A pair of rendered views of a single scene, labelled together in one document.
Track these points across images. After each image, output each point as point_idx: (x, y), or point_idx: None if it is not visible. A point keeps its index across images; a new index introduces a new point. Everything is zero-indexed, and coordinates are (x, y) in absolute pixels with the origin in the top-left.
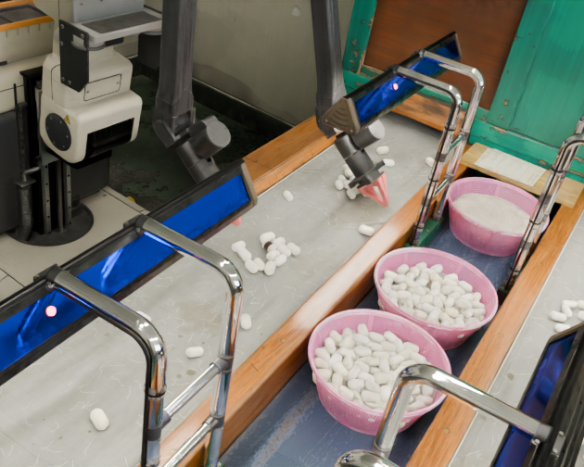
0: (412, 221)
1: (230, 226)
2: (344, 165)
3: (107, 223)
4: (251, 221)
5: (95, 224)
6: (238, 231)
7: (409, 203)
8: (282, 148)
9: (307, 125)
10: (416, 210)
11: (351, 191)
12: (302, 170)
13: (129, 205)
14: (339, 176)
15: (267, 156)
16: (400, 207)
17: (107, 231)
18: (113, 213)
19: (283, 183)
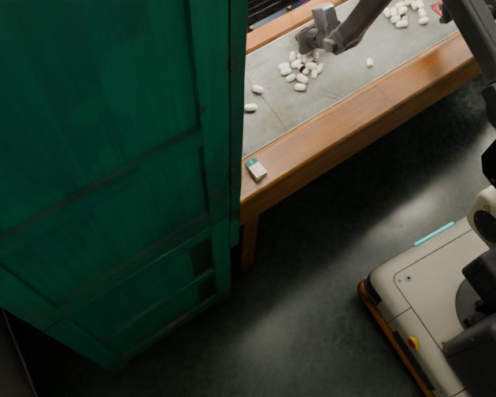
0: (289, 12)
1: (422, 43)
2: (305, 85)
3: (443, 293)
4: (405, 46)
5: (454, 294)
6: (417, 38)
7: (278, 30)
8: (354, 113)
9: (312, 147)
10: (278, 22)
11: (316, 53)
12: (341, 96)
13: (420, 320)
14: (316, 74)
15: (372, 104)
16: (279, 41)
17: (443, 282)
18: (436, 309)
19: (364, 83)
